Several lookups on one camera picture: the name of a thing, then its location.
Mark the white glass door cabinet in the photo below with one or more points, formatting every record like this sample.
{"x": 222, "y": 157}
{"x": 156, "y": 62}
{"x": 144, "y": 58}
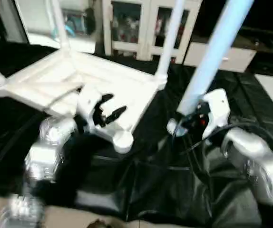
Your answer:
{"x": 141, "y": 28}

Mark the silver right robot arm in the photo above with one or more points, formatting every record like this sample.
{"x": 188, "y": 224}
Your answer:
{"x": 255, "y": 161}

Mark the white plastic table top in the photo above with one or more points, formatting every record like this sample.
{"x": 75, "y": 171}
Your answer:
{"x": 127, "y": 95}

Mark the colourful background box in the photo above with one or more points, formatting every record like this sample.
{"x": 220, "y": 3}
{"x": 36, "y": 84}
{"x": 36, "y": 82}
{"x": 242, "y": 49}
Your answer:
{"x": 79, "y": 21}

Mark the black work surface mat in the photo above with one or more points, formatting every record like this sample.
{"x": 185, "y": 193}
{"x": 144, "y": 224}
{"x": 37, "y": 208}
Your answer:
{"x": 151, "y": 180}

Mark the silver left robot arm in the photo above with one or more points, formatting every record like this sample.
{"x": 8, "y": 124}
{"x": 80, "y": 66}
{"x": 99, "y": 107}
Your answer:
{"x": 46, "y": 152}

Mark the white drawer unit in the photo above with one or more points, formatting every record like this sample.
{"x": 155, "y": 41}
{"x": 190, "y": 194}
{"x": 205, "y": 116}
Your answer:
{"x": 236, "y": 57}

